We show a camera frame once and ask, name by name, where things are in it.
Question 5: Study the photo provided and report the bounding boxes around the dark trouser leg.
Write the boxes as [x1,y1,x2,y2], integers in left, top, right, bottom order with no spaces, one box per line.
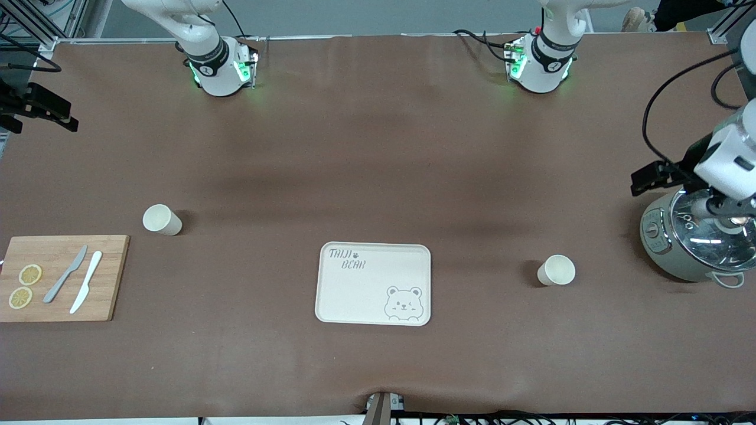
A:
[653,0,730,31]

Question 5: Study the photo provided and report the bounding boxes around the glass pot lid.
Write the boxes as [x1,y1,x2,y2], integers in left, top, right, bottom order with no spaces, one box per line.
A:
[669,189,756,264]

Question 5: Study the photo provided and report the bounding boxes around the grey-green electric cooking pot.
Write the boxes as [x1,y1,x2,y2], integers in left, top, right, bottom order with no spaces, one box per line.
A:
[640,189,756,289]

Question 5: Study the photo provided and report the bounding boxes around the beige shoe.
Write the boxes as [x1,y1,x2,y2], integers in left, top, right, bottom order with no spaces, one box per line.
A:
[621,7,657,33]

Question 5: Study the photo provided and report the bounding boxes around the aluminium frame profile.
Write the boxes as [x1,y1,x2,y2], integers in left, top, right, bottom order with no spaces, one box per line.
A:
[0,0,114,49]
[707,0,756,45]

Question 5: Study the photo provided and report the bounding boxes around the grey plastic knife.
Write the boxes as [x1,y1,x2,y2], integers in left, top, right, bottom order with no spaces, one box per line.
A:
[43,244,89,304]

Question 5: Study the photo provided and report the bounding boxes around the white plastic knife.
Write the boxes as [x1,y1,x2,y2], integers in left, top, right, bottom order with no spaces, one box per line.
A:
[69,250,103,315]

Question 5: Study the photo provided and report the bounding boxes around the white plastic cup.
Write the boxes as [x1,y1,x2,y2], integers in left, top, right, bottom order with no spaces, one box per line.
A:
[536,254,576,287]
[142,204,183,237]

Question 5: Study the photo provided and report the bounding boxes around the wooden cutting board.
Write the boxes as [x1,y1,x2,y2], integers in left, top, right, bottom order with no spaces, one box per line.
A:
[0,235,131,323]

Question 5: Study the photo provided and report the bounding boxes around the brown table cover mat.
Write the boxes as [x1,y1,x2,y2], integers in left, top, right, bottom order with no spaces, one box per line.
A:
[0,32,756,421]

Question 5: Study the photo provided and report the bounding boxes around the cream tray with bear print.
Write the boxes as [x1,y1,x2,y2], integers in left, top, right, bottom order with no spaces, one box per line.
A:
[315,241,432,326]

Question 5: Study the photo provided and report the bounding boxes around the grey metal bracket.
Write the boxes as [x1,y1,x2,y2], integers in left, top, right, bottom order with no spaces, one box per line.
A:
[363,391,408,425]

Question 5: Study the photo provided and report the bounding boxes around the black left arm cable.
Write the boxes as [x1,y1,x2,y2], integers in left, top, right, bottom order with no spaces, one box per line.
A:
[642,50,746,176]

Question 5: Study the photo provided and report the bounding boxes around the black base power cable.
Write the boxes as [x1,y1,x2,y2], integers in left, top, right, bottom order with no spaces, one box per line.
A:
[452,28,516,63]
[221,0,262,42]

